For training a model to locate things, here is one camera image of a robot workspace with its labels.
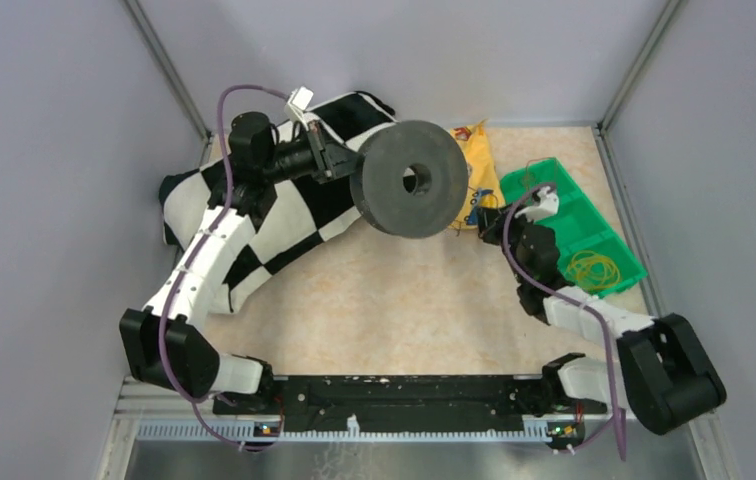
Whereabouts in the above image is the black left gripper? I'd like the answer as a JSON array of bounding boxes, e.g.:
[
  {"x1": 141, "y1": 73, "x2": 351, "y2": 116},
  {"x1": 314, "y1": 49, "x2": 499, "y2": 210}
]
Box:
[{"x1": 261, "y1": 119, "x2": 373, "y2": 184}]

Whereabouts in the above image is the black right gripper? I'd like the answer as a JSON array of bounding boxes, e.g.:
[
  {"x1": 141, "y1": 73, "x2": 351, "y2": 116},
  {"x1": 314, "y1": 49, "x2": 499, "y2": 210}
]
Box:
[{"x1": 475, "y1": 201, "x2": 537, "y2": 284}]

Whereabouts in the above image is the grey plastic cable spool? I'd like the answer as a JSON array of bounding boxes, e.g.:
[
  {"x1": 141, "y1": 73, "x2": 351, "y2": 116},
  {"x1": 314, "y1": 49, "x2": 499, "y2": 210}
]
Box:
[{"x1": 350, "y1": 120, "x2": 469, "y2": 239}]

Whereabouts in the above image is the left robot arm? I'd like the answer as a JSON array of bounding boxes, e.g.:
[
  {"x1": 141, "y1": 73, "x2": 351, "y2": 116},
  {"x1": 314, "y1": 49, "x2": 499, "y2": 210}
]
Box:
[{"x1": 119, "y1": 112, "x2": 359, "y2": 414}]

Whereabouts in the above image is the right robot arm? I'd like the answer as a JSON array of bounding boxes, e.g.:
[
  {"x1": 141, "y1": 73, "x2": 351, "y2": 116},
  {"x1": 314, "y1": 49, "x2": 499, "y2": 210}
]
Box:
[{"x1": 478, "y1": 207, "x2": 728, "y2": 435}]

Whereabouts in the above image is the yellow cartoon print cloth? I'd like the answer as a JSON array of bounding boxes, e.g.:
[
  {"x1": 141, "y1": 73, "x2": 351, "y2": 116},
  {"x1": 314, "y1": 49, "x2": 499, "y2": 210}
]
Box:
[{"x1": 449, "y1": 120, "x2": 506, "y2": 231}]

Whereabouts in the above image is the black white checkered pillow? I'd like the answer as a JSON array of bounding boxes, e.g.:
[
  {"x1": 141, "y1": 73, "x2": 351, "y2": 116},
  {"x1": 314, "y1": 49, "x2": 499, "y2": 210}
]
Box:
[{"x1": 158, "y1": 91, "x2": 396, "y2": 314}]

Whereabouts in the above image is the green three-compartment plastic bin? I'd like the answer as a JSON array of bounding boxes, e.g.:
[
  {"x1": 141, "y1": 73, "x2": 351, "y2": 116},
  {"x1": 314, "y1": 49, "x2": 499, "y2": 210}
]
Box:
[{"x1": 500, "y1": 157, "x2": 647, "y2": 297}]

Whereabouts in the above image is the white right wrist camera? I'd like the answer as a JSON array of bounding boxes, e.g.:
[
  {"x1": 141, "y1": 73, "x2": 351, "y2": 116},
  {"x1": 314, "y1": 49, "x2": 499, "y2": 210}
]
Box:
[{"x1": 513, "y1": 186, "x2": 560, "y2": 222}]

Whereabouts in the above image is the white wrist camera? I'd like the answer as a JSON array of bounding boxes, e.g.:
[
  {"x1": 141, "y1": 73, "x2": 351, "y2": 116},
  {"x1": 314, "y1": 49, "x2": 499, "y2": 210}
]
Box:
[
  {"x1": 285, "y1": 86, "x2": 314, "y2": 124},
  {"x1": 513, "y1": 186, "x2": 560, "y2": 222}
]

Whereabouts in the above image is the red cable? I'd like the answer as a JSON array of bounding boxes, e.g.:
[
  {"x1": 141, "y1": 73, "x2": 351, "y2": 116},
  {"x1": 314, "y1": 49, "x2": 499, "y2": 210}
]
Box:
[{"x1": 517, "y1": 158, "x2": 542, "y2": 193}]

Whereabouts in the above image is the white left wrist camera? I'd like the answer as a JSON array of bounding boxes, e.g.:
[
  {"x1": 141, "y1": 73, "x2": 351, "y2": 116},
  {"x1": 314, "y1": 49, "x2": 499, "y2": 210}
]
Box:
[{"x1": 285, "y1": 86, "x2": 314, "y2": 124}]

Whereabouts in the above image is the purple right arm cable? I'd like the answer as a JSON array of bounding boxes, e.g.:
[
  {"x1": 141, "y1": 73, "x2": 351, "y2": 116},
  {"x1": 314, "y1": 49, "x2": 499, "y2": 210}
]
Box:
[{"x1": 500, "y1": 182, "x2": 628, "y2": 463}]

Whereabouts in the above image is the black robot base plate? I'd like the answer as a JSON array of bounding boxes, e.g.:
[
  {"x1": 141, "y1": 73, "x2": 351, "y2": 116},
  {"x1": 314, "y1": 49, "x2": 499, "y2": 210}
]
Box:
[{"x1": 213, "y1": 375, "x2": 607, "y2": 434}]

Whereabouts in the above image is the aluminium front rail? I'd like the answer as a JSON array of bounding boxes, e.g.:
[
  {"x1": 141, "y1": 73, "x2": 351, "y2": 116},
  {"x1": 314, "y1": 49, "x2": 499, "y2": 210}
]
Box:
[{"x1": 97, "y1": 379, "x2": 739, "y2": 479}]

